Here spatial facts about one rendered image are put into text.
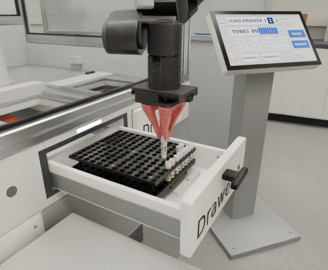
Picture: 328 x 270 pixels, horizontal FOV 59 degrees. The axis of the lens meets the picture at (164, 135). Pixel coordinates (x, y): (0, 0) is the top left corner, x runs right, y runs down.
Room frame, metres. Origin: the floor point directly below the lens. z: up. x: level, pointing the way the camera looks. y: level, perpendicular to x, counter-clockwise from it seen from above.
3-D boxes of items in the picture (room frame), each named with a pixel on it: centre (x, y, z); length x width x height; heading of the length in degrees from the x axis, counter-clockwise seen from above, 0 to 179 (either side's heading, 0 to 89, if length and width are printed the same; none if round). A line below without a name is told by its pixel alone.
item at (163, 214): (0.59, 0.07, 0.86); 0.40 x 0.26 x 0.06; 60
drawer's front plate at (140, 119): (0.91, 0.01, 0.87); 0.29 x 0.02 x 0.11; 150
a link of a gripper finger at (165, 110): (0.50, 0.01, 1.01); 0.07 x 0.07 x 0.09; 59
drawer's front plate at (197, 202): (0.48, -0.11, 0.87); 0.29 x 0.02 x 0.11; 150
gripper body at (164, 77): (0.50, 0.00, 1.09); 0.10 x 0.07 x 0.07; 59
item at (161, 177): (0.53, -0.02, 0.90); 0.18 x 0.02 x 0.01; 150
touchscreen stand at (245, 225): (1.45, -0.48, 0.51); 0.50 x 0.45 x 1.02; 19
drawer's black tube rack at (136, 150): (0.58, 0.07, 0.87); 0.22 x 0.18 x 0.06; 60
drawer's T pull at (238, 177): (0.47, -0.13, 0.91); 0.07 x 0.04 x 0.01; 150
